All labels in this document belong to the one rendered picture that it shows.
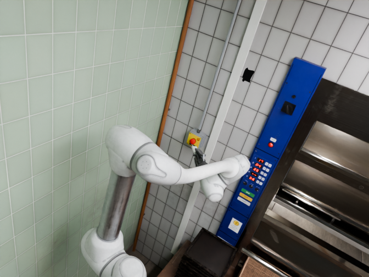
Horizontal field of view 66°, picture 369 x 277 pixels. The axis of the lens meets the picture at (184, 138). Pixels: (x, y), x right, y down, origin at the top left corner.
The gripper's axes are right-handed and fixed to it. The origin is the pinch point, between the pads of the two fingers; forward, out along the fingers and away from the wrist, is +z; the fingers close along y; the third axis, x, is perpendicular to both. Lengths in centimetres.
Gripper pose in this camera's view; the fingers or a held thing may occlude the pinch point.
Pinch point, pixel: (195, 150)
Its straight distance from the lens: 177.7
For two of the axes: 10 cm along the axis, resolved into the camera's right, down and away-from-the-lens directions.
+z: -2.2, -5.6, 8.0
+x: 9.5, 0.8, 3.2
